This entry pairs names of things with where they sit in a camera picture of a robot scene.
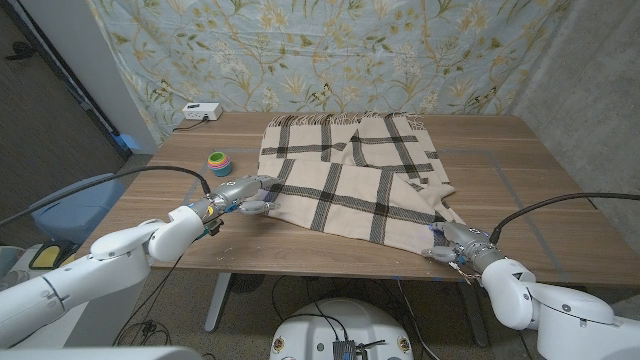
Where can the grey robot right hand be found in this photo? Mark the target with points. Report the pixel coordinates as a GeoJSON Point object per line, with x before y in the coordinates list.
{"type": "Point", "coordinates": [470, 242]}

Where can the yellow black foot pedal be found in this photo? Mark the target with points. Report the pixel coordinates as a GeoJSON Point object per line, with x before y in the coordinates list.
{"type": "Point", "coordinates": [47, 256]}

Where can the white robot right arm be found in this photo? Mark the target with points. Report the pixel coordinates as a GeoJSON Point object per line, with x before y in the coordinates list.
{"type": "Point", "coordinates": [565, 315]}

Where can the floral printed backdrop cloth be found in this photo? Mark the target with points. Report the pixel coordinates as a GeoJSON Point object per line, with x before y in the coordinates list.
{"type": "Point", "coordinates": [350, 50]}

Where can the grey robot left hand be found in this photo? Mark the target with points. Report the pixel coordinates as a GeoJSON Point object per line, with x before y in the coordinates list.
{"type": "Point", "coordinates": [235, 192]}

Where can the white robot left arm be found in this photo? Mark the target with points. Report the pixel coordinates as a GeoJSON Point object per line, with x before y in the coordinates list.
{"type": "Point", "coordinates": [75, 280]}

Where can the white robot torso base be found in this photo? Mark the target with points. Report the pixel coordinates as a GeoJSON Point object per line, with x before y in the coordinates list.
{"type": "Point", "coordinates": [310, 330]}

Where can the blue padded stool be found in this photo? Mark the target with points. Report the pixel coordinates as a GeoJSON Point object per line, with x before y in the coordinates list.
{"type": "Point", "coordinates": [65, 215]}

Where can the black round floor fan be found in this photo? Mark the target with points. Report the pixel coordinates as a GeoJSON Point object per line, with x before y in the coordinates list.
{"type": "Point", "coordinates": [245, 282]}

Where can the beige plaid fringed scarf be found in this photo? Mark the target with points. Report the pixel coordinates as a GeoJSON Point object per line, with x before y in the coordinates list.
{"type": "Point", "coordinates": [345, 200]}

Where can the white power strip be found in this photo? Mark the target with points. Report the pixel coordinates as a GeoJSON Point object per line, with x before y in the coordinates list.
{"type": "Point", "coordinates": [202, 110]}

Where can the grey table leg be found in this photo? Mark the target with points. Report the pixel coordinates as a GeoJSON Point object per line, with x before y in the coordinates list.
{"type": "Point", "coordinates": [472, 315]}

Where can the white table leg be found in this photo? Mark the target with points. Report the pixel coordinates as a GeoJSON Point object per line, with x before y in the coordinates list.
{"type": "Point", "coordinates": [218, 300]}

